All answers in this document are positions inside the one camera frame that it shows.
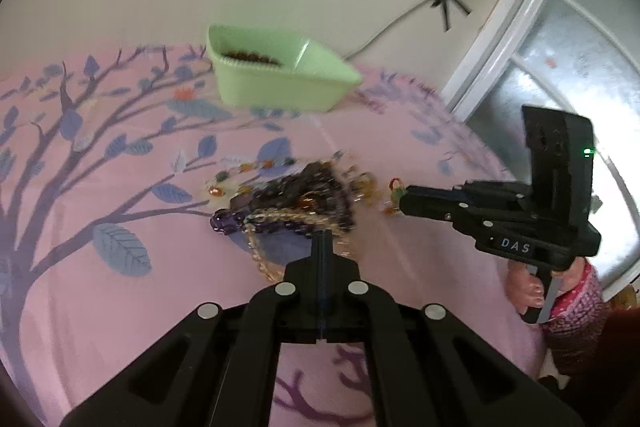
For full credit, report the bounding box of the brown bead bracelet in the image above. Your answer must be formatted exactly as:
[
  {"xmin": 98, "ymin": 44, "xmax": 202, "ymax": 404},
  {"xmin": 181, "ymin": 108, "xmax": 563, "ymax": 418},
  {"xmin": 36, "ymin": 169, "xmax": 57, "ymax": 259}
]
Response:
[{"xmin": 222, "ymin": 49, "xmax": 284, "ymax": 68}]

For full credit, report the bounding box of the purple bead bracelet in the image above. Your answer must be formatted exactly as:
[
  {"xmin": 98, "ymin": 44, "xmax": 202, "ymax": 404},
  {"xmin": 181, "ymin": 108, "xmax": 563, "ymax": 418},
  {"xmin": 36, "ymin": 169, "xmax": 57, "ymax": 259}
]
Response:
[{"xmin": 210, "ymin": 206, "xmax": 313, "ymax": 239}]

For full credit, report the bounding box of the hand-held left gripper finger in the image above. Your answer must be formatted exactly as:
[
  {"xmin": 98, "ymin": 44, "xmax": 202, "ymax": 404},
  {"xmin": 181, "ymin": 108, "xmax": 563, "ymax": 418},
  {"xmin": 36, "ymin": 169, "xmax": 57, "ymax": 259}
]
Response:
[
  {"xmin": 322, "ymin": 231, "xmax": 586, "ymax": 427},
  {"xmin": 60, "ymin": 231, "xmax": 324, "ymax": 427}
]

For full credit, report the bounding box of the gold bead necklace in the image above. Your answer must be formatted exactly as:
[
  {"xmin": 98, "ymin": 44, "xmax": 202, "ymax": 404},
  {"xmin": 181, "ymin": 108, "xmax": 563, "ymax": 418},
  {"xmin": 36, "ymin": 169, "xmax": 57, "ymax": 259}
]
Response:
[{"xmin": 242, "ymin": 206, "xmax": 352, "ymax": 284}]

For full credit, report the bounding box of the thin grey wall cable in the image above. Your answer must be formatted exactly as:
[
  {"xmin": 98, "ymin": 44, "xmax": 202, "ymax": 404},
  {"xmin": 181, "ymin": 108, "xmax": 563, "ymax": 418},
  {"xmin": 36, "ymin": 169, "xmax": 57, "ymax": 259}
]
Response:
[{"xmin": 342, "ymin": 0, "xmax": 437, "ymax": 60}]

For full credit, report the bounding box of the light green plastic box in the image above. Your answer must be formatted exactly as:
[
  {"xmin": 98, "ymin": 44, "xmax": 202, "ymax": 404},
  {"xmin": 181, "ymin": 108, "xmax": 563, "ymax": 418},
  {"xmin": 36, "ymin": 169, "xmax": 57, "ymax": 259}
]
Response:
[{"xmin": 207, "ymin": 23, "xmax": 364, "ymax": 112}]

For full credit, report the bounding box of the small orange green charm ring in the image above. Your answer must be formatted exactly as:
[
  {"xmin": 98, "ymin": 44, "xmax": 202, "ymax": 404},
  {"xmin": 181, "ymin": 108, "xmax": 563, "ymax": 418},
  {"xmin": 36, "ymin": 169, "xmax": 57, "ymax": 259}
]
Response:
[{"xmin": 384, "ymin": 177, "xmax": 407, "ymax": 216}]

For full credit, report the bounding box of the dark brown bead necklace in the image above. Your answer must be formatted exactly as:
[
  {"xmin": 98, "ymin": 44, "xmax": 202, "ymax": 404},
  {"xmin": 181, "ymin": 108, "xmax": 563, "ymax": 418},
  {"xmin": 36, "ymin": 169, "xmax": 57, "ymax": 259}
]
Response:
[{"xmin": 249, "ymin": 162, "xmax": 359, "ymax": 233}]

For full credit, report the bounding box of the amber bead bracelet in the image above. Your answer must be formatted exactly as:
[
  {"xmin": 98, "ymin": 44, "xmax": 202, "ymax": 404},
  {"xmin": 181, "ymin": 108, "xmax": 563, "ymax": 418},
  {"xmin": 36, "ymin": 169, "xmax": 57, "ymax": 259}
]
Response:
[{"xmin": 349, "ymin": 167, "xmax": 382, "ymax": 208}]

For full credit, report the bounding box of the pink tree printed bedsheet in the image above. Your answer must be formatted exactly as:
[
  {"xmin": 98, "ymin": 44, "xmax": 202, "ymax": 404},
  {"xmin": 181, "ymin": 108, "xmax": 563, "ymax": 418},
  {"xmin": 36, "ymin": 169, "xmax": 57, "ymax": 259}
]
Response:
[{"xmin": 0, "ymin": 44, "xmax": 548, "ymax": 427}]

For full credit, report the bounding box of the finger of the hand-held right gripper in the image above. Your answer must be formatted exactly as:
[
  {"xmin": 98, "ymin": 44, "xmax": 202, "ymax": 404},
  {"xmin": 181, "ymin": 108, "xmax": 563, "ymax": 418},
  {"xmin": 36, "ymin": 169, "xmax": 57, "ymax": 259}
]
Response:
[
  {"xmin": 398, "ymin": 185, "xmax": 485, "ymax": 234},
  {"xmin": 452, "ymin": 180, "xmax": 534, "ymax": 220}
]

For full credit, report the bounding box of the colourful bead necklace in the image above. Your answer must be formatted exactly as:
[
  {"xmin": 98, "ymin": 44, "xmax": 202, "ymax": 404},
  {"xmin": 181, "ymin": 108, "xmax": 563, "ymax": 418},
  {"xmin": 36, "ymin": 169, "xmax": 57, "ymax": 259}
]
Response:
[{"xmin": 207, "ymin": 156, "xmax": 301, "ymax": 198}]

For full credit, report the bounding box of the white framed window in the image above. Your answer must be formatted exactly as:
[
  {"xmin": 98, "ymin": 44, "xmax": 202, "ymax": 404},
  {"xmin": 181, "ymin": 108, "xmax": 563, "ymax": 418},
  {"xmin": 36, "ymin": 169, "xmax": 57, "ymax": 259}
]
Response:
[{"xmin": 440, "ymin": 0, "xmax": 640, "ymax": 308}]

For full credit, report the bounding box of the person's right hand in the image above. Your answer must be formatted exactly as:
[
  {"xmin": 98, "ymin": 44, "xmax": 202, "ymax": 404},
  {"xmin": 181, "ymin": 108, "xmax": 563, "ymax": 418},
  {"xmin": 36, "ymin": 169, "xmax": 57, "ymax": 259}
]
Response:
[{"xmin": 505, "ymin": 257, "xmax": 596, "ymax": 323}]

